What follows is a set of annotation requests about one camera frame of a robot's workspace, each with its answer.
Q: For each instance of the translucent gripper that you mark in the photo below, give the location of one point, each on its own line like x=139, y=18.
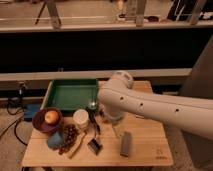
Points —
x=118, y=128

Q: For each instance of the black brush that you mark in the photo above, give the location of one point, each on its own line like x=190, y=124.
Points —
x=94, y=144

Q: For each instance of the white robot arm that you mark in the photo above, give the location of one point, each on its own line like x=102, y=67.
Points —
x=193, y=115

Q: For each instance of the green plastic tray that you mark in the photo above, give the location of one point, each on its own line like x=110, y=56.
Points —
x=71, y=94

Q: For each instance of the grey rectangular block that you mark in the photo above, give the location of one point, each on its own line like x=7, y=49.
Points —
x=125, y=144

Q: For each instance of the white cup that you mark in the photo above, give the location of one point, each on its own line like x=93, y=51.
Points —
x=81, y=118

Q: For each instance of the bunch of dark grapes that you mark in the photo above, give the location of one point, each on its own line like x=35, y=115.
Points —
x=70, y=133

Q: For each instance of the blue rounded object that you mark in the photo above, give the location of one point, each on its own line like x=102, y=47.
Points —
x=55, y=140

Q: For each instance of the yellow red apple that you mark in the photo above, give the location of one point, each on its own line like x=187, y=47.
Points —
x=51, y=117

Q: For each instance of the blue box on floor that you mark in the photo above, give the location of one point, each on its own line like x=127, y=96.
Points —
x=30, y=111

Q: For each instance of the wooden handled brush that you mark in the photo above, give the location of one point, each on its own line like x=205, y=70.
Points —
x=77, y=145

